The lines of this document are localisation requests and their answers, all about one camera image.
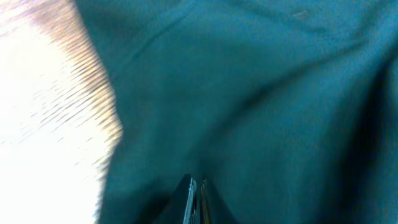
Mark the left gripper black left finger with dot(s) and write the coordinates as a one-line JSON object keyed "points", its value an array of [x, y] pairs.
{"points": [[182, 206]]}

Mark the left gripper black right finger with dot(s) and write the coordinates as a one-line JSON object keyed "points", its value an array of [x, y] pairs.
{"points": [[212, 207]]}

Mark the black polo shirt white logo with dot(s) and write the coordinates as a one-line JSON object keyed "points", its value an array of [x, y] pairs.
{"points": [[288, 107]]}

